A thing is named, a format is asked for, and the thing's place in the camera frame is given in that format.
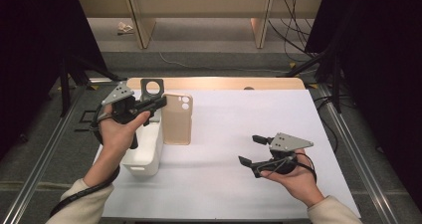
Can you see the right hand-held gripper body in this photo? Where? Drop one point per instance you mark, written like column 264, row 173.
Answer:
column 288, row 142

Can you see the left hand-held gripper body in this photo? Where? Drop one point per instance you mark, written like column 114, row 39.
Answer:
column 124, row 108

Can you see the grey phone case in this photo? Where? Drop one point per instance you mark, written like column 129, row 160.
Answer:
column 146, row 84

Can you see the peach phone case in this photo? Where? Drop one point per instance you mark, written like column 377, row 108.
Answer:
column 177, row 124

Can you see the white plastic storage bin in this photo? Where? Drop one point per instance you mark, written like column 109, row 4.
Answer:
column 146, row 147

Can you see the person's left hand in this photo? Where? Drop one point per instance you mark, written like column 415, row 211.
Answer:
column 116, row 134

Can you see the person's right hand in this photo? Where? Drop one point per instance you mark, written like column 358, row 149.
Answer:
column 298, row 180

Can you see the white table cover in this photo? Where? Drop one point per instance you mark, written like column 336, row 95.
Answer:
column 239, row 117

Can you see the black stand leg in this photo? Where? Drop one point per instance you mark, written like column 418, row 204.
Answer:
column 64, row 84

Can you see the black metal stand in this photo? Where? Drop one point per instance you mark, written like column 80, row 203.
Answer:
column 335, row 81

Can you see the crumpled paper scrap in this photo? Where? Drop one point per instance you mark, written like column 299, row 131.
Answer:
column 125, row 28

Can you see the beige wooden desk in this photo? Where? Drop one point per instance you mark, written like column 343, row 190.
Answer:
column 199, row 3

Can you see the black curtain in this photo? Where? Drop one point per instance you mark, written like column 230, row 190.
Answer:
column 381, row 68
column 33, row 51

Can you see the aluminium cross rail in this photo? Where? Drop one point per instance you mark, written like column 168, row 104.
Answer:
column 103, row 80

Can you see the aluminium floor rail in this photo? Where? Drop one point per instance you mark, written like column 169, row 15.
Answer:
column 358, row 157
column 43, row 164

